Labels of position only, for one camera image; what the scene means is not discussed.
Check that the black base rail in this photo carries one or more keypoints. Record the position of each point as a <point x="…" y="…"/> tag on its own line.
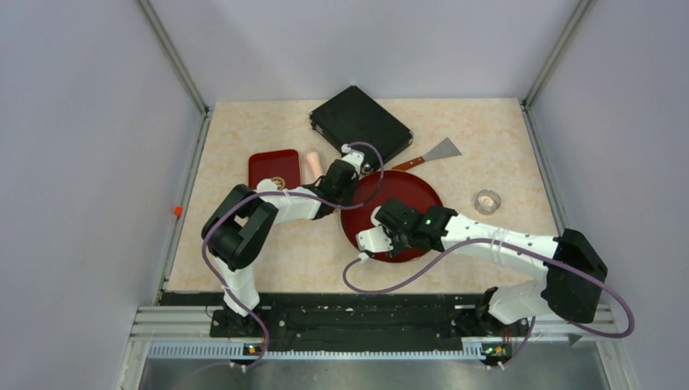
<point x="290" y="322"/>

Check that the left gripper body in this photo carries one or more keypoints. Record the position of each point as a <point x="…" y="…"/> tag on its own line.
<point x="344" y="194"/>

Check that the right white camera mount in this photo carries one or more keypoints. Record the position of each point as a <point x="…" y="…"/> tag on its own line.
<point x="374" y="239"/>

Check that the red rectangular tray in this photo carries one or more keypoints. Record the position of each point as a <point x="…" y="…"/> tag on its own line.
<point x="281" y="166"/>

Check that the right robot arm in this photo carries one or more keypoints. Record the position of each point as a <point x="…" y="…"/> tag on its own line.
<point x="565" y="271"/>

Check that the clear glass cup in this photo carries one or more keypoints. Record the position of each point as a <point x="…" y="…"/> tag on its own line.
<point x="487" y="202"/>

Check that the round red tray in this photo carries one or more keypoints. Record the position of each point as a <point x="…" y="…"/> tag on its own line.
<point x="408" y="188"/>

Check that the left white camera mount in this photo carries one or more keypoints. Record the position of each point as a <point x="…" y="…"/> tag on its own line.
<point x="353" y="157"/>

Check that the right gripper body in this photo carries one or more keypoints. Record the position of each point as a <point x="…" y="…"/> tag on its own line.
<point x="399" y="242"/>

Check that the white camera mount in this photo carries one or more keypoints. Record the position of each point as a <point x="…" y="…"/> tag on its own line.
<point x="353" y="157"/>
<point x="374" y="239"/>

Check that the pink plastic cylinder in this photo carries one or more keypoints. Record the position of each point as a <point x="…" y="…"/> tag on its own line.
<point x="313" y="160"/>

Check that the metal scraper wooden handle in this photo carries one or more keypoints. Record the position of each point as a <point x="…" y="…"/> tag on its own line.
<point x="444" y="149"/>

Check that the black case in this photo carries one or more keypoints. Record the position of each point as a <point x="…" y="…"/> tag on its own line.
<point x="351" y="116"/>

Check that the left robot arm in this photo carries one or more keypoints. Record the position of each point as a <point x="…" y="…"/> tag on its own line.
<point x="235" y="233"/>

